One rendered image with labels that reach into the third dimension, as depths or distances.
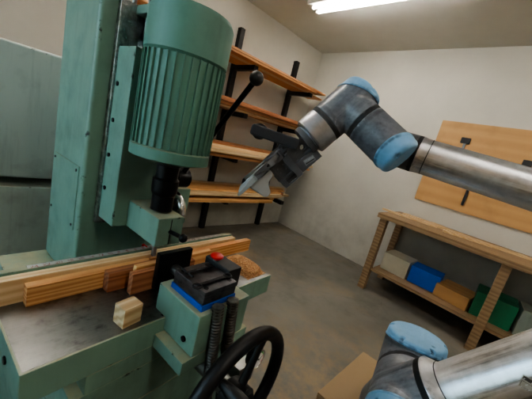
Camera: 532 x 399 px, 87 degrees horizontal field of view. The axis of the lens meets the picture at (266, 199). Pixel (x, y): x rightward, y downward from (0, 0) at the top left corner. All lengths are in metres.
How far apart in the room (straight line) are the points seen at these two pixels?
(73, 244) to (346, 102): 0.76
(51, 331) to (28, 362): 0.06
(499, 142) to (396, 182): 1.03
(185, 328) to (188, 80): 0.48
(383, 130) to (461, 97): 3.16
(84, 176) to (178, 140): 0.31
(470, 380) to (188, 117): 0.74
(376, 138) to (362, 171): 3.32
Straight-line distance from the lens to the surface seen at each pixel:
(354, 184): 3.98
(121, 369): 0.67
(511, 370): 0.71
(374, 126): 0.63
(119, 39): 0.81
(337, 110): 0.65
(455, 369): 0.74
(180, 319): 0.61
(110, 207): 0.79
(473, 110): 3.71
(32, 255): 1.10
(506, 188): 0.77
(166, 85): 0.61
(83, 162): 0.82
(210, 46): 0.63
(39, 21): 2.94
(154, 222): 0.68
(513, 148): 3.58
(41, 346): 0.61
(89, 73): 0.82
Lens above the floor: 1.30
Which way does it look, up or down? 12 degrees down
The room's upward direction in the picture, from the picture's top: 14 degrees clockwise
